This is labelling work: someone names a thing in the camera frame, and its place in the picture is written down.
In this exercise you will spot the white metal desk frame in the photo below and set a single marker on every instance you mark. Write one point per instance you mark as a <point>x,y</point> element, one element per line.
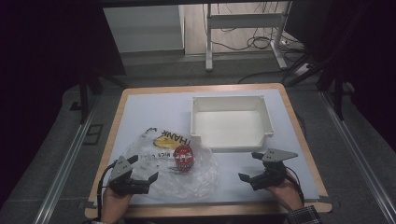
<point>244,21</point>

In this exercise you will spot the clear printed plastic bag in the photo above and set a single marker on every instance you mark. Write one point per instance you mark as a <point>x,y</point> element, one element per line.
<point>190,183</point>

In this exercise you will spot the dark curtain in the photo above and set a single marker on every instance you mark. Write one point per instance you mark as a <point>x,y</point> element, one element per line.
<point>367,46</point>
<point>37,62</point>

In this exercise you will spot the red can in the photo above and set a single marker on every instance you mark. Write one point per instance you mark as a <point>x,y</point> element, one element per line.
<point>183,158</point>

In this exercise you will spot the white plastic bin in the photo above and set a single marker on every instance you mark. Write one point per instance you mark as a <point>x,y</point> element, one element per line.
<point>232,127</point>

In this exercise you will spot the black metal stand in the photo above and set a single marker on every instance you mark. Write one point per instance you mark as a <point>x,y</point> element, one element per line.
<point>83,99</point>
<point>337,96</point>

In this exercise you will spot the grey cabinet panel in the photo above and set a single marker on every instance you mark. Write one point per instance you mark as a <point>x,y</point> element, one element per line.
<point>143,28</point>

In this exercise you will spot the person's left hand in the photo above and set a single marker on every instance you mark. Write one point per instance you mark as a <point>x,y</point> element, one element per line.
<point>113,205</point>

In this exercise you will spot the aluminium floor rail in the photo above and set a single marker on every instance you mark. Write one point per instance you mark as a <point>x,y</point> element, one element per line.
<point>358,155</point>
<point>62,174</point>

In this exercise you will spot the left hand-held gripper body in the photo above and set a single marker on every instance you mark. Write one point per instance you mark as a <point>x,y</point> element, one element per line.
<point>120,169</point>

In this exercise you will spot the white power strip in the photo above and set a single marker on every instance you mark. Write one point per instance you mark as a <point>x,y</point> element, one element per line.
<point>303,69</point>

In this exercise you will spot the person's right hand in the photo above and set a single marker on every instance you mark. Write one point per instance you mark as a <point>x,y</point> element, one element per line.
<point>288,194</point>

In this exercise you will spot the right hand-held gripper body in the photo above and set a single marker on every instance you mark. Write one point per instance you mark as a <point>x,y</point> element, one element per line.
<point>270,174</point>

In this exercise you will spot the white table mat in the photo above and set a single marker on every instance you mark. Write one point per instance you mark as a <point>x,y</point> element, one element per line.
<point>155,109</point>

